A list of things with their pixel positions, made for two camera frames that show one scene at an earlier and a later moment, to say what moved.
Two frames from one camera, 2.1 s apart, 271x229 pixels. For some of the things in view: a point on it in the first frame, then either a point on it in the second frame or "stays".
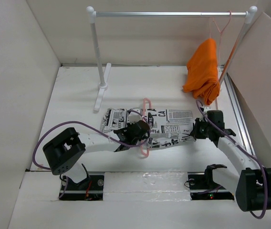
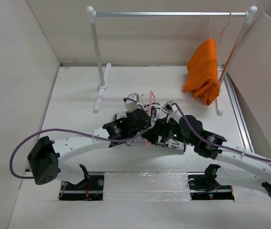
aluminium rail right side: x=241 y=121 stays
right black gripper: x=195 y=132 to x=159 y=129
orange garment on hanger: x=202 y=78 stays
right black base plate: x=199 y=190 stays
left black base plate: x=90 y=188 stays
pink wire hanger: x=143 y=119 to x=148 y=141
